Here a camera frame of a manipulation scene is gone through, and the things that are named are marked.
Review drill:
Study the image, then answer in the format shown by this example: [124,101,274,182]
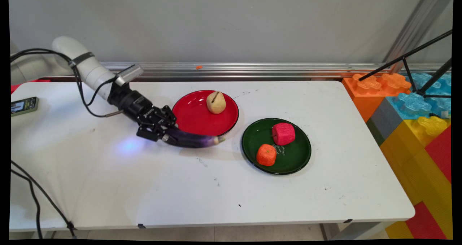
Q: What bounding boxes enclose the orange toy fruit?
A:
[256,144,278,167]

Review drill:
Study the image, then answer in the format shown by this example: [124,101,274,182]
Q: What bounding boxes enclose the orange giant building block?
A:
[342,73,412,123]

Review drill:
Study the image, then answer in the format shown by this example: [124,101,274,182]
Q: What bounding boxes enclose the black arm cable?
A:
[10,48,123,118]

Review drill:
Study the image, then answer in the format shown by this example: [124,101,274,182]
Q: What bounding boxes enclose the black tripod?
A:
[358,29,453,99]

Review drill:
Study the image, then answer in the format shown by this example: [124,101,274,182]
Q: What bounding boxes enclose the beige toy pear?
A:
[206,91,227,115]

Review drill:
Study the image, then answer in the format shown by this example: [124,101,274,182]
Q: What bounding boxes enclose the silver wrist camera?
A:
[114,64,144,87]

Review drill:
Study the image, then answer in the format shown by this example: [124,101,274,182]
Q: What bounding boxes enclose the aluminium diagonal post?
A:
[382,0,454,74]

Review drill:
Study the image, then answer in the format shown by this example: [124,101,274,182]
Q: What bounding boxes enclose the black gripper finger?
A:
[136,125,178,146]
[161,105,178,129]

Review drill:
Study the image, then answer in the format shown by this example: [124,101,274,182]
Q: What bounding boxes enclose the translucent blue building block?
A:
[386,73,452,120]

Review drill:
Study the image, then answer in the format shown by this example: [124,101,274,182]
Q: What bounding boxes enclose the grey building block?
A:
[366,98,405,146]

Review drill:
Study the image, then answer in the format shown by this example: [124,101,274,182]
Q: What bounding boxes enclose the smartphone in green case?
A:
[11,96,39,117]

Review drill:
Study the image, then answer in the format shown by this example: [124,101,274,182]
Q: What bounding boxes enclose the red round plate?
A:
[172,90,240,137]

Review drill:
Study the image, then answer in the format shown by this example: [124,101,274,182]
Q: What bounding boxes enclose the purple toy eggplant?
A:
[161,127,226,149]

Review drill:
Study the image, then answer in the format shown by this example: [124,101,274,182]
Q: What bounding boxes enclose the grey table leg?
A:
[319,221,395,241]

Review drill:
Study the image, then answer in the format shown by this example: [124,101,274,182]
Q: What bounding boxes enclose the yellow giant building block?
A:
[380,116,453,240]

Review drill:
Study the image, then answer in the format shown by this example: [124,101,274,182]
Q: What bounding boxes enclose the red toy apple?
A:
[271,122,296,146]

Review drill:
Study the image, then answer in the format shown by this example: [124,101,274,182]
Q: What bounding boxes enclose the dark green round plate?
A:
[241,118,312,175]

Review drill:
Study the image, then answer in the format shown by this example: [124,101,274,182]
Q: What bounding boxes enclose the black floor cable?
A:
[10,169,43,240]
[10,160,77,239]

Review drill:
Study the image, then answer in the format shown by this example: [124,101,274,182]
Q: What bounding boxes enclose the aluminium rail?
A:
[43,61,452,82]

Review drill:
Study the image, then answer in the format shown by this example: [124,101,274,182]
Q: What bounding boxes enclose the black arm strap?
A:
[68,52,95,69]

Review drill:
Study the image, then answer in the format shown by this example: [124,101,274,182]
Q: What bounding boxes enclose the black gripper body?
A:
[108,83,171,129]

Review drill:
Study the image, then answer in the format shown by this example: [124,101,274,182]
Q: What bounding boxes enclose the red panel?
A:
[11,78,51,94]

